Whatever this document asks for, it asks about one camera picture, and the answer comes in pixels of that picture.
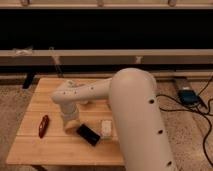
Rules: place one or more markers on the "white sponge block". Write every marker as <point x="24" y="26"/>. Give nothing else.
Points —
<point x="106" y="128"/>

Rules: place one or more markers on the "wooden table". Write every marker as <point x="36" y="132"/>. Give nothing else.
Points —
<point x="56" y="147"/>

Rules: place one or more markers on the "blue power adapter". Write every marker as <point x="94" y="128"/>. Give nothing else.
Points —
<point x="187" y="97"/>

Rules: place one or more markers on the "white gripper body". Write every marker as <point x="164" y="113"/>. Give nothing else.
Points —
<point x="70" y="117"/>

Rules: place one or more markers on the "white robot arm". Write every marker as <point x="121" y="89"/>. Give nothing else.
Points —
<point x="138" y="121"/>

